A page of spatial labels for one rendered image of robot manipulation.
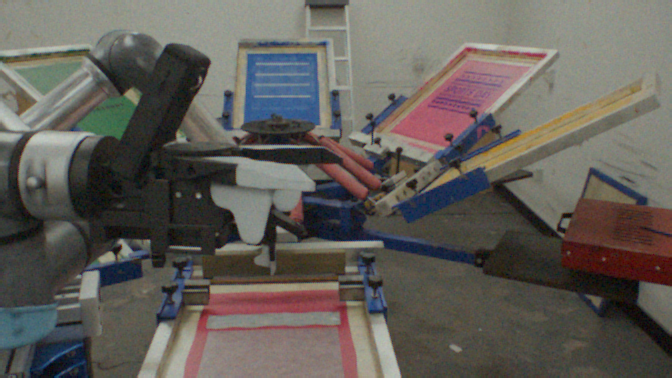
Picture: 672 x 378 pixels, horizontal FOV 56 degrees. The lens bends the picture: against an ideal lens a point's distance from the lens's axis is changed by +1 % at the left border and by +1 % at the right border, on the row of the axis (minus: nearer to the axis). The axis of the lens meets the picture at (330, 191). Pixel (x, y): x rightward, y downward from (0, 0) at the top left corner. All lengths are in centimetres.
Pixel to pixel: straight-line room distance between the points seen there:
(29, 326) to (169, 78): 26
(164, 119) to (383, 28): 532
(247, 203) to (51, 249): 24
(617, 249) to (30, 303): 165
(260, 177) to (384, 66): 540
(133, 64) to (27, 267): 84
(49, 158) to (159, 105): 10
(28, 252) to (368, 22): 529
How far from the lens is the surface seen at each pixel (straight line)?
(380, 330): 162
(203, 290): 176
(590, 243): 198
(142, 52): 139
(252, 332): 169
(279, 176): 42
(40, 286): 61
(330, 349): 160
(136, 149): 51
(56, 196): 53
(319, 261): 178
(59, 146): 54
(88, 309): 139
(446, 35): 589
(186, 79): 49
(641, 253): 198
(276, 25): 573
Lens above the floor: 180
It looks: 18 degrees down
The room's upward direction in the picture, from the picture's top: straight up
